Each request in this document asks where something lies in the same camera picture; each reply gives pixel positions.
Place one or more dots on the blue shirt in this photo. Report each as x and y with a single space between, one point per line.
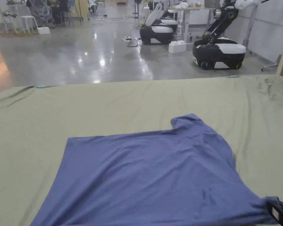
141 179

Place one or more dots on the black standing fan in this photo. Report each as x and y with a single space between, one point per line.
137 7

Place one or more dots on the white shelf rack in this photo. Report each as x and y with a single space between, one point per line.
10 16

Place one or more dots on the wooden desk with metal legs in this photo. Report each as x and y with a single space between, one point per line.
191 16

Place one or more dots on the blue sheet clip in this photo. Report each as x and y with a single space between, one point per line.
233 76
41 86

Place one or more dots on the black and white wheeled robot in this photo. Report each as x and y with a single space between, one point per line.
220 50
156 29

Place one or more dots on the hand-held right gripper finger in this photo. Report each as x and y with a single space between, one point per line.
279 211

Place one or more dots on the bed with pale green sheet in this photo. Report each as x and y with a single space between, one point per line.
136 106

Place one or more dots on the white foam block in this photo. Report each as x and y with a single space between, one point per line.
43 30
177 46

